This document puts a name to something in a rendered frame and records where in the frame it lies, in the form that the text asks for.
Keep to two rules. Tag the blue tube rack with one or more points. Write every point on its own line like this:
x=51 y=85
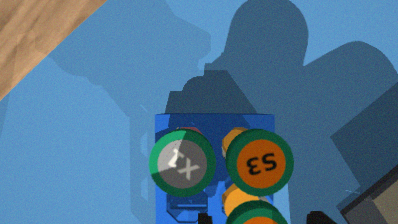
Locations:
x=214 y=126

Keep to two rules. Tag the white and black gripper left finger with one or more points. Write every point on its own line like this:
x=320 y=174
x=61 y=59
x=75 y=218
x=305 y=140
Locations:
x=203 y=218

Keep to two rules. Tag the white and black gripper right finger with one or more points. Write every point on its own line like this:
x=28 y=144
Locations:
x=318 y=217

